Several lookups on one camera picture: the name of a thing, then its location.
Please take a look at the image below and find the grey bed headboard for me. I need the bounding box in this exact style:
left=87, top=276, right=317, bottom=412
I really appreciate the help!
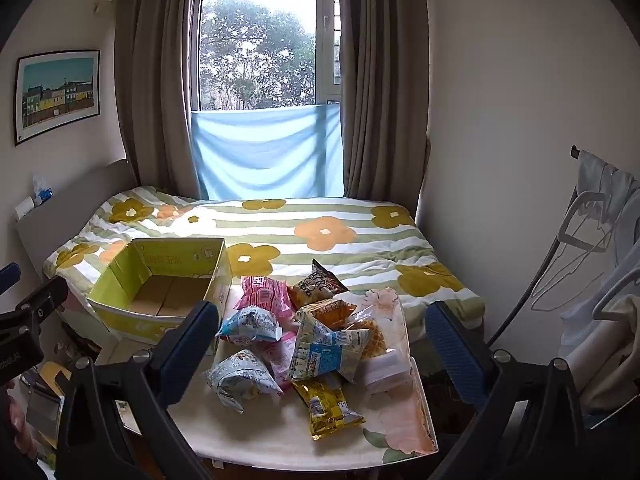
left=16, top=159, right=137, bottom=281

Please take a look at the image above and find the window with white frame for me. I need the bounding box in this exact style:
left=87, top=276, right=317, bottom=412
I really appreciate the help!
left=191, top=0, right=341, bottom=110

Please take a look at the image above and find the clothes rack with hangers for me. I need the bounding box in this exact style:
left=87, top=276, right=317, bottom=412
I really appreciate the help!
left=489, top=148, right=639, bottom=422

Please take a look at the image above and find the right brown curtain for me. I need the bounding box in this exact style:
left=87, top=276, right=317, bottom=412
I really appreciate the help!
left=340, top=0, right=430, bottom=212

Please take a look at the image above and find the brown curtain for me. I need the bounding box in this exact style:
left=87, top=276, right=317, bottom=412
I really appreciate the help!
left=114, top=0, right=200, bottom=198
left=340, top=0, right=430, bottom=212

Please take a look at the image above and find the left brown curtain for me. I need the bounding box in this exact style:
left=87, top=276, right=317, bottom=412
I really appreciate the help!
left=114, top=0, right=200, bottom=198

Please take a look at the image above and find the floral striped bed quilt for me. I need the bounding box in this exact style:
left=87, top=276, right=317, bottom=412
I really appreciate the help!
left=42, top=186, right=485, bottom=339

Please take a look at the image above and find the clear waffle packet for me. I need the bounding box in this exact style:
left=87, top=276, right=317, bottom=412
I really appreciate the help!
left=345, top=287, right=411, bottom=394

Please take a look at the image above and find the orange snack bag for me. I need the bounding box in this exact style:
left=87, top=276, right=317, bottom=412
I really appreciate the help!
left=296, top=298, right=357, bottom=330

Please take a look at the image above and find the light blue snack bag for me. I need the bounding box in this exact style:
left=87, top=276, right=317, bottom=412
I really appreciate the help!
left=216, top=306, right=283, bottom=347

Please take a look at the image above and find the dark brown snack bag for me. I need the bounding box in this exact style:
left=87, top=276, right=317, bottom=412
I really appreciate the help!
left=288, top=259, right=348, bottom=310

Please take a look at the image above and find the pink snack bag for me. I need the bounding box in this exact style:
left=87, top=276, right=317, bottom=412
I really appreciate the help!
left=235, top=276, right=294, bottom=330

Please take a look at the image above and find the yellow snack packet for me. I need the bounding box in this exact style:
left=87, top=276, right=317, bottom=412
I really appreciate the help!
left=292, top=373, right=366, bottom=441

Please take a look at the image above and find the pink white snack packet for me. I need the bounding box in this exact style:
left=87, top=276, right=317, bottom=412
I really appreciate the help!
left=254, top=332, right=296, bottom=391

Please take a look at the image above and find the cream blue snack bag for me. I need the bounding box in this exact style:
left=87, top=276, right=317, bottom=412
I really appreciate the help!
left=288, top=312, right=370, bottom=384

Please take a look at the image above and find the tissue pack on headboard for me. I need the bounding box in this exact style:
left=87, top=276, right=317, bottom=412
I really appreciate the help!
left=32, top=174, right=53, bottom=207

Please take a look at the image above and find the person's left hand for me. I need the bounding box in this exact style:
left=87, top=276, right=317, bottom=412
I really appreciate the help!
left=6, top=379, right=38, bottom=460

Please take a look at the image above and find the green cardboard box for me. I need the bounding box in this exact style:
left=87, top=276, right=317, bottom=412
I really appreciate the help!
left=87, top=237, right=232, bottom=344

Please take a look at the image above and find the framed houses picture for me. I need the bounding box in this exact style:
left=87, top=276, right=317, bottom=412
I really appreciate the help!
left=14, top=49, right=101, bottom=145

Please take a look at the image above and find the light blue window cloth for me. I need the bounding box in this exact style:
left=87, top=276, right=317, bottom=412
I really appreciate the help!
left=192, top=103, right=344, bottom=202

